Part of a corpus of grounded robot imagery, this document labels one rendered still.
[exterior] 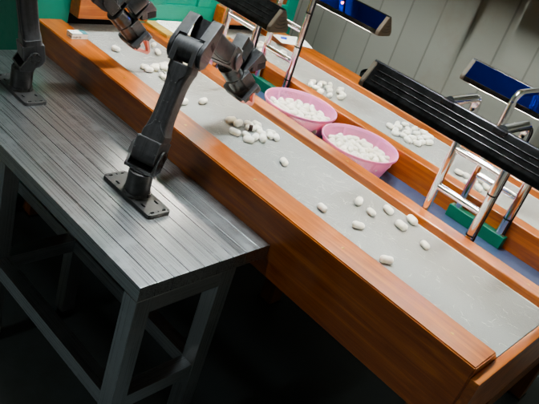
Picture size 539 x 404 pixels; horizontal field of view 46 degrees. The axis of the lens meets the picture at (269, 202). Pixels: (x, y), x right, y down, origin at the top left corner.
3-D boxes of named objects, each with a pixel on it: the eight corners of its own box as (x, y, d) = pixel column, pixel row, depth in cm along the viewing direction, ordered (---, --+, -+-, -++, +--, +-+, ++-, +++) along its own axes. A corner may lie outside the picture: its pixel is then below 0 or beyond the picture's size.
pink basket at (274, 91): (313, 153, 215) (322, 128, 211) (245, 121, 221) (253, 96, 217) (338, 133, 238) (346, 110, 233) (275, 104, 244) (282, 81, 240)
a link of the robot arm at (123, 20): (131, 11, 201) (119, -4, 195) (139, 20, 197) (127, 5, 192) (114, 26, 200) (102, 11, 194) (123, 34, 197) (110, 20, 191)
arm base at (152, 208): (130, 147, 165) (107, 150, 160) (177, 187, 155) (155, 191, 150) (124, 173, 169) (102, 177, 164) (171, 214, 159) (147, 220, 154)
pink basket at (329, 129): (356, 194, 199) (367, 167, 194) (297, 151, 213) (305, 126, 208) (403, 181, 218) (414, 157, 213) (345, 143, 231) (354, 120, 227)
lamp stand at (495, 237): (497, 249, 195) (573, 118, 174) (444, 213, 206) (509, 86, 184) (523, 236, 209) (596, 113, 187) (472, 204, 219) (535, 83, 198)
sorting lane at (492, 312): (492, 364, 137) (497, 357, 136) (66, 31, 231) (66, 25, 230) (546, 322, 158) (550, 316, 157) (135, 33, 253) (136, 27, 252)
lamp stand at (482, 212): (431, 282, 167) (512, 131, 146) (373, 240, 177) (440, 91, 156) (465, 265, 180) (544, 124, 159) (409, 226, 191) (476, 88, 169)
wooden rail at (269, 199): (437, 430, 135) (476, 368, 126) (30, 67, 230) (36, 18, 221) (464, 408, 144) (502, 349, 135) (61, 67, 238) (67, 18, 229)
